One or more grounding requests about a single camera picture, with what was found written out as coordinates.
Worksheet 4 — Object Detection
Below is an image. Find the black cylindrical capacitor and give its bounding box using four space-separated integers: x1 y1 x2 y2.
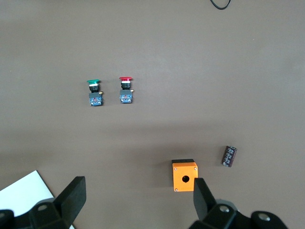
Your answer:
221 146 238 167

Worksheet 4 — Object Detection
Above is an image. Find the orange button enclosure box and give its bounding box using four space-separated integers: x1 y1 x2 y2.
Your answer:
172 158 199 192

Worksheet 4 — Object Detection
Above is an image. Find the white drawer cabinet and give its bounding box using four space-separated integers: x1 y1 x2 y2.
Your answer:
0 169 75 229

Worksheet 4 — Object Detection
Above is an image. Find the green mushroom push button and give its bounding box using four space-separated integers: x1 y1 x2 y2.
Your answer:
86 78 105 107

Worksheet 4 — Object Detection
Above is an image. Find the red mushroom push button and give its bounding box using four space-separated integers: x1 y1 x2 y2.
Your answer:
119 76 134 104

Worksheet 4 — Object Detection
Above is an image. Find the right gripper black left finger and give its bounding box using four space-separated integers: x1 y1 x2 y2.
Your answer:
30 176 87 229

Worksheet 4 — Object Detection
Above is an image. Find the black looped cable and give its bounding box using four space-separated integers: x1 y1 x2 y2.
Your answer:
209 0 232 10

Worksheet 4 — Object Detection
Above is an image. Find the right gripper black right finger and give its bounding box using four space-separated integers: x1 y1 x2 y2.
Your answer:
189 177 253 229

